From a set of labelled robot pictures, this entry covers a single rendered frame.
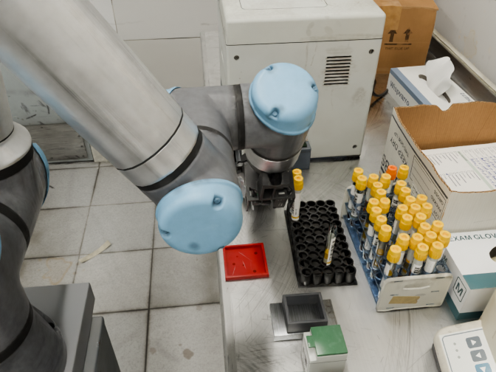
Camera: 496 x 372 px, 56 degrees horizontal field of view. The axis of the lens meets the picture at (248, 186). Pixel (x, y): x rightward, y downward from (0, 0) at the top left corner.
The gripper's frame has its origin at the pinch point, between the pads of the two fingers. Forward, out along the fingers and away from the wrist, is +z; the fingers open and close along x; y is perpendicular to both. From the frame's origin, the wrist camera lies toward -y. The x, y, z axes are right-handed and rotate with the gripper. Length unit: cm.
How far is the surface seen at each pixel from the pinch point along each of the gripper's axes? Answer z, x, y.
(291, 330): -11.6, 0.9, 25.3
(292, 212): -2.8, 4.8, 6.1
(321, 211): 0.2, 10.4, 5.5
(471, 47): 18, 60, -40
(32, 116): 124, -90, -88
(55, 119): 126, -80, -87
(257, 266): -3.2, -2.1, 14.7
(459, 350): -16.7, 21.0, 30.0
